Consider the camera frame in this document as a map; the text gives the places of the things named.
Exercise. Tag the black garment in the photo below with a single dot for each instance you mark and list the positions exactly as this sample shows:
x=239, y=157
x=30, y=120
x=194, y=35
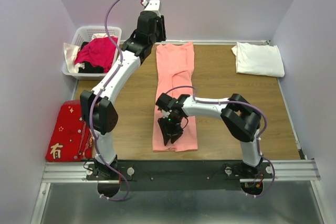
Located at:
x=89, y=59

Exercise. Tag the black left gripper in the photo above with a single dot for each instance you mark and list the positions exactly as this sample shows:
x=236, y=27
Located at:
x=160, y=24

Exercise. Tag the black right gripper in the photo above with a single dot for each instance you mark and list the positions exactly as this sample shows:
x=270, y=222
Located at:
x=166, y=131

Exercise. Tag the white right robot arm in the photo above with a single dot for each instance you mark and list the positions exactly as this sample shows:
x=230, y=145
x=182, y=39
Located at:
x=240, y=117

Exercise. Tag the red printed cloth bag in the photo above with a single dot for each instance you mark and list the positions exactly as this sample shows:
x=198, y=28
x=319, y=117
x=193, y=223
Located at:
x=71, y=140

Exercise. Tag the aluminium frame rail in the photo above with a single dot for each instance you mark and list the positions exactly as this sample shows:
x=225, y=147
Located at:
x=66, y=196

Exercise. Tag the folded white t shirt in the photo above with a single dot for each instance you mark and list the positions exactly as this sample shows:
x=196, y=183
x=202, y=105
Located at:
x=260, y=60

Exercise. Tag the salmon pink t shirt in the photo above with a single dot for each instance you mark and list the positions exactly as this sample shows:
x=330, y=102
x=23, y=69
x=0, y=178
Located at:
x=175, y=66

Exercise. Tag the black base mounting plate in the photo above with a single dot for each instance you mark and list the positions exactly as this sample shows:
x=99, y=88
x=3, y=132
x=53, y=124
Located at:
x=164, y=175

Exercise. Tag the white plastic laundry basket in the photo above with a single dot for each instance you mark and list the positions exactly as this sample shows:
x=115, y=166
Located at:
x=84, y=34

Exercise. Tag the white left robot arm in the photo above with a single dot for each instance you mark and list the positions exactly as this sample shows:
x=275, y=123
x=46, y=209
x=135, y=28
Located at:
x=97, y=105

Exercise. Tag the magenta t shirt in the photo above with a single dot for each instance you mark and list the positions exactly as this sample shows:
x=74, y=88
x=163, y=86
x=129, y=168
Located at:
x=107, y=51

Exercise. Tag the cream white garment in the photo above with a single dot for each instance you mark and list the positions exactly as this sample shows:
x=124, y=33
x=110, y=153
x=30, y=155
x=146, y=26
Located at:
x=70, y=54

